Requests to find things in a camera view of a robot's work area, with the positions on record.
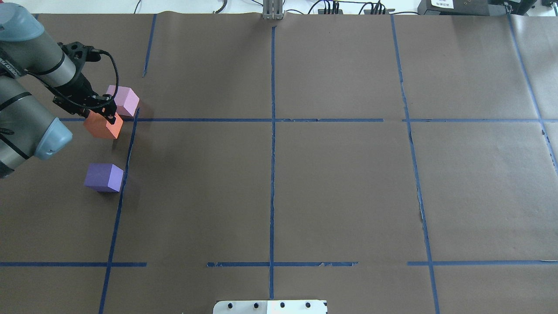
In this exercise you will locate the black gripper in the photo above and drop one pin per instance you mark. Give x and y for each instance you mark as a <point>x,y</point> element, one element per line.
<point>79,90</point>

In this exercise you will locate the orange foam block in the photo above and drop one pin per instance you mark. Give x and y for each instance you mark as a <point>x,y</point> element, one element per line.
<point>99,127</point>

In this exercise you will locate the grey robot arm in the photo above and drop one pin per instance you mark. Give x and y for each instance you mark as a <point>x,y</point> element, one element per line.
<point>28,128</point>

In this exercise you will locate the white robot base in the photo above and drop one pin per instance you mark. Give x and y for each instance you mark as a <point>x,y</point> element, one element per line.
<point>271,307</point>

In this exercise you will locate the pink foam block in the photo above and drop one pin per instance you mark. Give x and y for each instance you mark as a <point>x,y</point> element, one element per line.
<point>127,102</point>

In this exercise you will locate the purple foam block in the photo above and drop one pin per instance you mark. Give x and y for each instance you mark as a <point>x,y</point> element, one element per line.
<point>106,178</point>

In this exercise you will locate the black box device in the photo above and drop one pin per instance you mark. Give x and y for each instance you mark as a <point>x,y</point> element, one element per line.
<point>462,8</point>

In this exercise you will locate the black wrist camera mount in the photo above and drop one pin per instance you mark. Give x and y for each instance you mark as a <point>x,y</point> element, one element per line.
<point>80,53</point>

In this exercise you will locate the aluminium frame post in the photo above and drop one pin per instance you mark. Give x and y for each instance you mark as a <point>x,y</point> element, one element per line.
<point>272,9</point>

